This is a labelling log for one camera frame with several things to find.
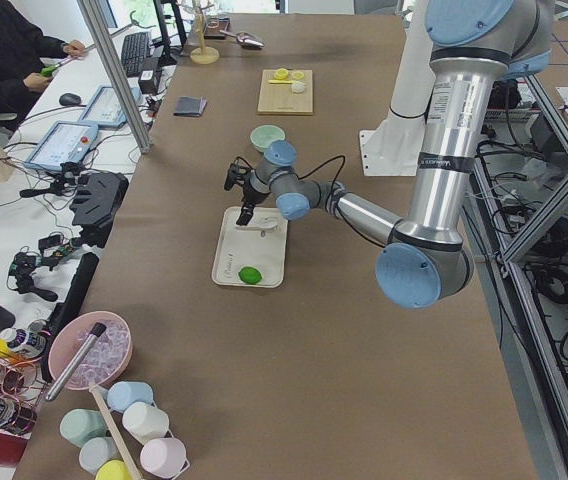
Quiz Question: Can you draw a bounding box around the yellow cup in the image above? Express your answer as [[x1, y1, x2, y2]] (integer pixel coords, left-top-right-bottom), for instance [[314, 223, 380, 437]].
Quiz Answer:
[[95, 460, 132, 480]]

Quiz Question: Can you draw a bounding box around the green lime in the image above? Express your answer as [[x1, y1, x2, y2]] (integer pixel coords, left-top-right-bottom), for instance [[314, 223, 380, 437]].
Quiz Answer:
[[238, 266, 263, 285]]

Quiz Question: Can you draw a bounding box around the wooden mug tree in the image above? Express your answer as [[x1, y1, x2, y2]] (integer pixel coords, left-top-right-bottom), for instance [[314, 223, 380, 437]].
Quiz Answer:
[[186, 0, 220, 65]]

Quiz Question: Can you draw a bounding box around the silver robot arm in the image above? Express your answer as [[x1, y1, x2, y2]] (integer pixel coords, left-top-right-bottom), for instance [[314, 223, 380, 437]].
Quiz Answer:
[[225, 1, 554, 308]]

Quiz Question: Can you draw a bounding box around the white ceramic spoon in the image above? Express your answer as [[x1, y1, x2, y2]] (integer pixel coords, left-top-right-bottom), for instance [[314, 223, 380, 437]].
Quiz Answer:
[[249, 217, 279, 237]]

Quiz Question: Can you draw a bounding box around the green cup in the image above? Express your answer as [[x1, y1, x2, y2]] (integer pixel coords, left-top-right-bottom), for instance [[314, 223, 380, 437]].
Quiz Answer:
[[59, 409, 108, 448]]

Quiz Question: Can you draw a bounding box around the grey cup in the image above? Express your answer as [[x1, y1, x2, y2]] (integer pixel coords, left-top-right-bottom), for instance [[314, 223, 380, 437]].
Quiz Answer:
[[78, 437, 121, 475]]

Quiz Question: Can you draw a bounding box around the green ceramic bowl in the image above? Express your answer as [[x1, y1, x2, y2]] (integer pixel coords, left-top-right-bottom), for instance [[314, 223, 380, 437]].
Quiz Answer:
[[249, 124, 286, 153]]

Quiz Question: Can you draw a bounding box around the white cup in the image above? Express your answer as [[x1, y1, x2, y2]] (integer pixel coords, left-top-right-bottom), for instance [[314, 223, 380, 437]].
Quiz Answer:
[[122, 402, 170, 445]]

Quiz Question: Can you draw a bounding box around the black computer mouse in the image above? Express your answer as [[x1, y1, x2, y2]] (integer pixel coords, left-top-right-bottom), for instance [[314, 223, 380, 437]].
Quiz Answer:
[[59, 93, 82, 106]]

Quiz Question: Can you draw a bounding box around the near teach pendant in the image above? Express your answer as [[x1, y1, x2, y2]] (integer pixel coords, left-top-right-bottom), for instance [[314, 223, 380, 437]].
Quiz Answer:
[[24, 121, 99, 172]]

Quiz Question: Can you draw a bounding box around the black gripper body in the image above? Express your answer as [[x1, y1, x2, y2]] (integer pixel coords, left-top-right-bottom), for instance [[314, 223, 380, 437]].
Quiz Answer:
[[242, 172, 267, 210]]

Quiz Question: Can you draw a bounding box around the pink cup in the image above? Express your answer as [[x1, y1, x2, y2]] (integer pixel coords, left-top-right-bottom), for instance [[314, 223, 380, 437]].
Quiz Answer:
[[140, 438, 188, 479]]

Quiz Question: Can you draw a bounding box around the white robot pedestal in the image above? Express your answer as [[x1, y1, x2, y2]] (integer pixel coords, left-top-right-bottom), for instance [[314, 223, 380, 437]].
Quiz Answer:
[[359, 0, 435, 177]]

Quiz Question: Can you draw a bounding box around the seated person in black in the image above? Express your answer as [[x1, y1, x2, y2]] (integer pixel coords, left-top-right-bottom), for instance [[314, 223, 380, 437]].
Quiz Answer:
[[0, 1, 85, 122]]

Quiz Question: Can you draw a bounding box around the pink bowl with ice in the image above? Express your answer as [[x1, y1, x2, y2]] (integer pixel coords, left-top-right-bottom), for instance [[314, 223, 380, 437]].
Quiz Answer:
[[48, 311, 133, 390]]

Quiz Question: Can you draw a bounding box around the aluminium frame post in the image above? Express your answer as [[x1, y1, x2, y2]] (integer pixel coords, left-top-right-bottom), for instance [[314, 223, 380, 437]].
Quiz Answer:
[[77, 0, 151, 154]]

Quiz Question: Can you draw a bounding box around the metal muddler stick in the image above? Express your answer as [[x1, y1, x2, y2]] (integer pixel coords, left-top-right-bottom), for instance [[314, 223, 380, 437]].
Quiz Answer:
[[45, 322, 107, 402]]

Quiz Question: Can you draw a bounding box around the far teach pendant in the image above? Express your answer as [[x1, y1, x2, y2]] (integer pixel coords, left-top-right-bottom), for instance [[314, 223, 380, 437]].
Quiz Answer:
[[78, 85, 126, 129]]

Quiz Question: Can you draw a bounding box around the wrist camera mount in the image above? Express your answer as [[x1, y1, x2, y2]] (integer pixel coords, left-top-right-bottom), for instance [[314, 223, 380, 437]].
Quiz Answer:
[[223, 156, 253, 191]]

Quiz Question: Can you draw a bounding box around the metal scoop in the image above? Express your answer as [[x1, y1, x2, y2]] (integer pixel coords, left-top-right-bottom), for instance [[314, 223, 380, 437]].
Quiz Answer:
[[221, 30, 264, 50]]

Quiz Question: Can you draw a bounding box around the beige rabbit tray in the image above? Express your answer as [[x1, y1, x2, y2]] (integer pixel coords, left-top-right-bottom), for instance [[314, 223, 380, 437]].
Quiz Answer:
[[211, 206, 288, 288]]

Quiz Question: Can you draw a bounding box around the lemon slice stack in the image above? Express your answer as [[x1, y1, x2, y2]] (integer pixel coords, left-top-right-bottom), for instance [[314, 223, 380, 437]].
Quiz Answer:
[[273, 68, 289, 80]]

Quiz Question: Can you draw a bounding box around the bamboo cutting board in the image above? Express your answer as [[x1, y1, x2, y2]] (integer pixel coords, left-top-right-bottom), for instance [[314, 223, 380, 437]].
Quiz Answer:
[[257, 69, 314, 115]]

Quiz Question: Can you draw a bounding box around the grey folded cloth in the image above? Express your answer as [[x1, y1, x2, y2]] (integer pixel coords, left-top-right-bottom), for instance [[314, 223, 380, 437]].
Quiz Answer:
[[173, 96, 208, 117]]

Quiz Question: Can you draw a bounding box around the black keyboard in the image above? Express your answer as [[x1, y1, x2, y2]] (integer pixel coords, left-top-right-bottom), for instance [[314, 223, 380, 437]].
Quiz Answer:
[[120, 32, 150, 78]]

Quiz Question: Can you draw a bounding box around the blue cup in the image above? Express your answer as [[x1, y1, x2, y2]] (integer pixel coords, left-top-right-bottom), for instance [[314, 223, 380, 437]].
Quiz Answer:
[[107, 381, 154, 413]]

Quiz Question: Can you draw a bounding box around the teach pendant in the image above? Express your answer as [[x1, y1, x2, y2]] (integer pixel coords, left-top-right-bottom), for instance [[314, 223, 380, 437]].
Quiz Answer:
[[78, 85, 126, 129], [24, 121, 99, 172]]

